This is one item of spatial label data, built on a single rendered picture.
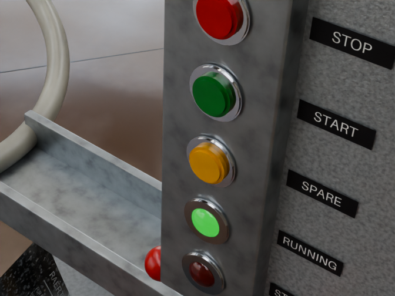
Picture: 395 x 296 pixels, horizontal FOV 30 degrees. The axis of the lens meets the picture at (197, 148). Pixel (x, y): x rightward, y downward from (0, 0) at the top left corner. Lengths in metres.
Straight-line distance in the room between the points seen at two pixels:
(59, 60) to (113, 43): 2.23
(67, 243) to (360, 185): 0.41
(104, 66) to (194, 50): 2.66
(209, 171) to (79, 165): 0.45
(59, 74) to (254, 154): 0.58
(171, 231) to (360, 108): 0.18
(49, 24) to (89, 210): 0.30
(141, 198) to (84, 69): 2.25
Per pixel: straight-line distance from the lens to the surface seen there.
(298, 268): 0.49
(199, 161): 0.45
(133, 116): 2.78
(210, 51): 0.41
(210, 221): 0.48
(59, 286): 1.12
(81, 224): 0.83
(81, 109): 2.83
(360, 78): 0.39
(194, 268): 0.52
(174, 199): 0.49
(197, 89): 0.42
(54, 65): 0.99
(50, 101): 0.94
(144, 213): 0.84
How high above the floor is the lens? 1.67
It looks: 39 degrees down
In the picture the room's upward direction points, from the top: 3 degrees clockwise
